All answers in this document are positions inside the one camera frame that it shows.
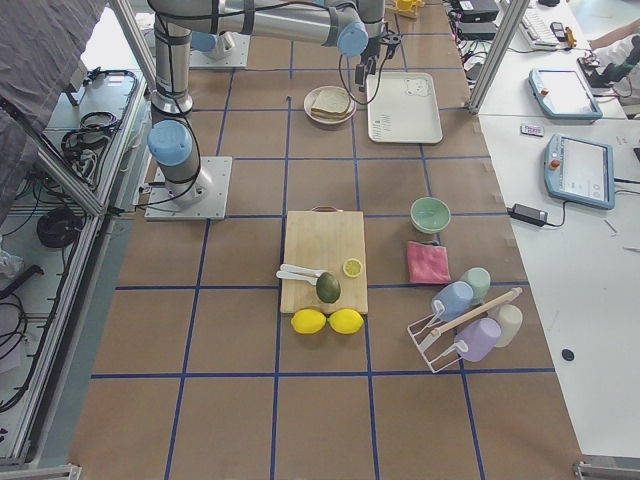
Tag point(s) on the black power brick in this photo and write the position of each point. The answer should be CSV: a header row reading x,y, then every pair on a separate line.
x,y
477,31

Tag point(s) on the purple cup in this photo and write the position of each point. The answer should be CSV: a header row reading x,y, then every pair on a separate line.
x,y
475,341

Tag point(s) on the teach pendant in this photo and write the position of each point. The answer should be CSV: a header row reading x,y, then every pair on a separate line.
x,y
562,95
579,170

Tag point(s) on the cream bear tray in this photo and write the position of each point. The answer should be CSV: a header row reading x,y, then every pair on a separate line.
x,y
402,108

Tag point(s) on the white plastic knife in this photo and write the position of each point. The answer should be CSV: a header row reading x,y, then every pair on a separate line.
x,y
294,272

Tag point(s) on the yellow mug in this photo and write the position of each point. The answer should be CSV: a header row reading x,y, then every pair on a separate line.
x,y
405,6

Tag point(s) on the green cup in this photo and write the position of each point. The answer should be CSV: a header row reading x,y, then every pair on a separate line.
x,y
479,279

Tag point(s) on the yellow lemon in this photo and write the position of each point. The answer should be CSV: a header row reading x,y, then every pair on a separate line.
x,y
346,321
308,321

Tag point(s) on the light green bowl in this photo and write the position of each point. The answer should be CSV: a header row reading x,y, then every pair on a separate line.
x,y
430,215

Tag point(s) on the white wire cup rack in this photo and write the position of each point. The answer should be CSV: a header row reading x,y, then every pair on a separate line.
x,y
434,340

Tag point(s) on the right yellow lemon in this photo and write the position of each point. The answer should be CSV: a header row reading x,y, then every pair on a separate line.
x,y
346,321

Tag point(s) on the black power adapter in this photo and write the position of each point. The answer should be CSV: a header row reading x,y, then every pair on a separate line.
x,y
530,215

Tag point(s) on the green avocado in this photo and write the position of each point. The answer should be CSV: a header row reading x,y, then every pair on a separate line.
x,y
328,288

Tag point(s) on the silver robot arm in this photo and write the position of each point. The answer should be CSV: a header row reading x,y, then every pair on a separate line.
x,y
172,143
216,47

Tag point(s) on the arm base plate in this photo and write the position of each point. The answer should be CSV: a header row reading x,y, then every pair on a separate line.
x,y
207,199
238,59

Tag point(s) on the cream cup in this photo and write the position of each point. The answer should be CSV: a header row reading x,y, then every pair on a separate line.
x,y
509,317

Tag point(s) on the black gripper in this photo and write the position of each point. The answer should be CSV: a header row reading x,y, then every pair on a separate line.
x,y
375,48

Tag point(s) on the small card box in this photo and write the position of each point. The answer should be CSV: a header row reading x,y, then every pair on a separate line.
x,y
532,130

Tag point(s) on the lemon half slice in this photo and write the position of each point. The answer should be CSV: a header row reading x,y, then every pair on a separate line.
x,y
352,268

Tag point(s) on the pink cloth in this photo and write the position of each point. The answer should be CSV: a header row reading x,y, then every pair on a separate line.
x,y
427,264

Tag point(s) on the far teach pendant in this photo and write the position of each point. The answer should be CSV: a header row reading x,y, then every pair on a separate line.
x,y
562,95

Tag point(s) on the bread slice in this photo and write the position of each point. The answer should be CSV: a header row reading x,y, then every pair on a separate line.
x,y
331,103

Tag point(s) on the near teach pendant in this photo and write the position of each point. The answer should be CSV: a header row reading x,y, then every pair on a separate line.
x,y
579,170

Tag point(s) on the left yellow lemon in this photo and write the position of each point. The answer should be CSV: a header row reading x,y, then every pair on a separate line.
x,y
308,321

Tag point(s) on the wooden cutting board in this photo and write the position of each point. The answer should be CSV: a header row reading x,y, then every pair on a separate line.
x,y
324,241

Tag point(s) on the cream round plate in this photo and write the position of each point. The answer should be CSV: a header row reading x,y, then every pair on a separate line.
x,y
307,104

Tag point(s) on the black computer box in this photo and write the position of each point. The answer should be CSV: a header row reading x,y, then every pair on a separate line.
x,y
475,11

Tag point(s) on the blue cup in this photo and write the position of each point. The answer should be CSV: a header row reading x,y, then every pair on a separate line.
x,y
452,301

